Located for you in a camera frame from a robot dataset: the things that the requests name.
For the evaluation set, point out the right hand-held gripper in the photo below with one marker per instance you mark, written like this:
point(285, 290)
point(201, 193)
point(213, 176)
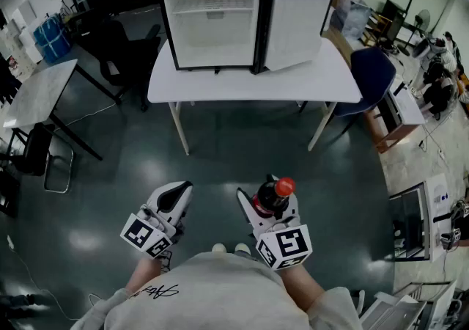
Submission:
point(289, 244)

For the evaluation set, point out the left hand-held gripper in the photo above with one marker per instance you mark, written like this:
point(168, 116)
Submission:
point(146, 237)

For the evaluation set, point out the cola bottle with red cap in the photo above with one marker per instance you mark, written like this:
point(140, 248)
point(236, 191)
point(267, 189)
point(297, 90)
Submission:
point(269, 198)

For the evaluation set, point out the black mini fridge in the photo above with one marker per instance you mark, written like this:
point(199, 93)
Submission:
point(212, 35)

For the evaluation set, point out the person's right forearm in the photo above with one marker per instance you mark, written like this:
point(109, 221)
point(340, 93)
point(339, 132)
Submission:
point(300, 284)

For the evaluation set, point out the person's left forearm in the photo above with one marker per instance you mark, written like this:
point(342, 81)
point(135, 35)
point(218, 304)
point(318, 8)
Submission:
point(144, 275)

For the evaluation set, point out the person's right shoe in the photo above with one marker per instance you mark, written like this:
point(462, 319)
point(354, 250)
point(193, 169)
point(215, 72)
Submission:
point(242, 248)

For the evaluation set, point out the person's shoe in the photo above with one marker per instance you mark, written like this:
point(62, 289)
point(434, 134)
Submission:
point(219, 248)
point(242, 248)

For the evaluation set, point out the person's left shoe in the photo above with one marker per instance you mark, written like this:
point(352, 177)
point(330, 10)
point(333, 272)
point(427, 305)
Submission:
point(219, 248)

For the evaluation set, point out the person's grey sweatshirt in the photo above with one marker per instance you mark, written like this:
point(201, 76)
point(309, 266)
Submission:
point(220, 295)

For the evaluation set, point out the wooden low cabinet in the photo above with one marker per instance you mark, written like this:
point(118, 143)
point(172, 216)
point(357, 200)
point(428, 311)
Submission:
point(381, 130)

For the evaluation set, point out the black office chair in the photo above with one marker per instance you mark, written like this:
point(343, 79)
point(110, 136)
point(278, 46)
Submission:
point(117, 53)

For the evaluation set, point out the blue chair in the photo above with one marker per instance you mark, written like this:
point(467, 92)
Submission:
point(372, 75)

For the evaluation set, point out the white glass-door appliance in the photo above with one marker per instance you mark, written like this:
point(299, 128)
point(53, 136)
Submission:
point(436, 211)

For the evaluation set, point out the grey marble side table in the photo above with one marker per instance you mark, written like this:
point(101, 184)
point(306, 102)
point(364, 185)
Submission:
point(40, 94)

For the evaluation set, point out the white printer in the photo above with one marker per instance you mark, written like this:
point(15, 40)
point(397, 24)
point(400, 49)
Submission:
point(406, 105)

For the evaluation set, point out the blue wrapped barrel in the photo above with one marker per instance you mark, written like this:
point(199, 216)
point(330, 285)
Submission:
point(53, 39)

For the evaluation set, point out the clear plastic box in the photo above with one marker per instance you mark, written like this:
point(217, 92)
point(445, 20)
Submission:
point(351, 17)

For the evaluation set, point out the standing fan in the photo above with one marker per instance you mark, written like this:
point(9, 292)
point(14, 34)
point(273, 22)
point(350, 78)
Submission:
point(421, 20)

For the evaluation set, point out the black metal-frame chair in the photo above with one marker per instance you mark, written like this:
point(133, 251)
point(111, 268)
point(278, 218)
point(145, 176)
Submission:
point(36, 152)

